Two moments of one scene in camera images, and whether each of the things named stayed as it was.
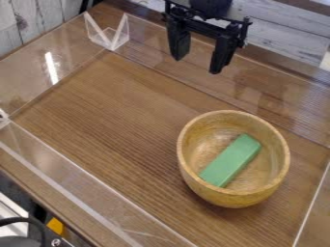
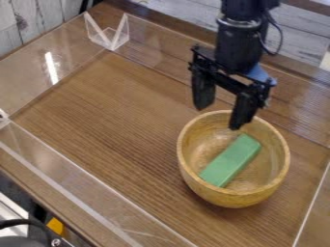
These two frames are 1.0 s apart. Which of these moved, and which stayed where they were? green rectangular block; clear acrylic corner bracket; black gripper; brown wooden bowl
Moved: black gripper
Stayed: green rectangular block; brown wooden bowl; clear acrylic corner bracket
